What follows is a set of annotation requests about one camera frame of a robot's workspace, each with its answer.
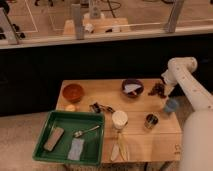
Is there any black binder clip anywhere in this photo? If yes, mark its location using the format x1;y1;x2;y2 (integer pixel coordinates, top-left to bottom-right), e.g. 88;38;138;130
90;103;115;113

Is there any dark purple bowl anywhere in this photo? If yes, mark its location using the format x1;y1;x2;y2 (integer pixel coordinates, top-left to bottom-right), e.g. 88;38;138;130
121;79;144;98

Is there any small dark metal can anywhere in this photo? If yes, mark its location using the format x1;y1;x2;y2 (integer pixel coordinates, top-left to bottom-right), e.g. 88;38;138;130
144;114;158;129

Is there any green plastic tray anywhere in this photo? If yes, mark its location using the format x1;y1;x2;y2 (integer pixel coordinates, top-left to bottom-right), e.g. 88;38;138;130
33;111;105;166

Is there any brown rectangular block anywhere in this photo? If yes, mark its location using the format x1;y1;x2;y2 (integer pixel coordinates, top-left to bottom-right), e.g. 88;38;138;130
44;127;64;151

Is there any white cup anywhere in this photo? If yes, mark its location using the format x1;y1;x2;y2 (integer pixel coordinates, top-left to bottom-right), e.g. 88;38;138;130
112;110;128;129

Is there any orange bowl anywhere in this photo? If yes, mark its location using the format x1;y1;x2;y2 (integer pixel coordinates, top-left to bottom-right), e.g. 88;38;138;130
62;84;84;103

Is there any wooden board in background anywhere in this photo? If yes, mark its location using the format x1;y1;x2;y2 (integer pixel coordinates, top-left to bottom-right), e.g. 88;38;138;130
62;17;130;36

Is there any small yellow round fruit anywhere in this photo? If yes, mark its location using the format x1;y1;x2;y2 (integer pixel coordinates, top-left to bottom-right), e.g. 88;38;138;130
65;104;77;112

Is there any dark grape bunch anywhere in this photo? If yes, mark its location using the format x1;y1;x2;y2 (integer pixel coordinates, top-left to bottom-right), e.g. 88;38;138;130
149;83;166;98

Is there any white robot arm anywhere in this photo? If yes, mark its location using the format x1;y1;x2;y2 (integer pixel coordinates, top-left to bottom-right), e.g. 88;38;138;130
162;57;213;171

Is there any grey metal post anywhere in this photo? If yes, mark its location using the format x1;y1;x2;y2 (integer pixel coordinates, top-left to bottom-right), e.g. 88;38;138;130
71;4;84;40

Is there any metal spoon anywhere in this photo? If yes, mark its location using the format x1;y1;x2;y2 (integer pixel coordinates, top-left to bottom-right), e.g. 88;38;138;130
73;125;100;138

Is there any white cloth in bowl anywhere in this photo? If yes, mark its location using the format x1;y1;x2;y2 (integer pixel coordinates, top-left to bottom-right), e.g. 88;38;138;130
124;84;141;93

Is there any grey folded cloth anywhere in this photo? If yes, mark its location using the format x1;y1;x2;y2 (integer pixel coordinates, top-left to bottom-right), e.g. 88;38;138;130
68;138;84;161

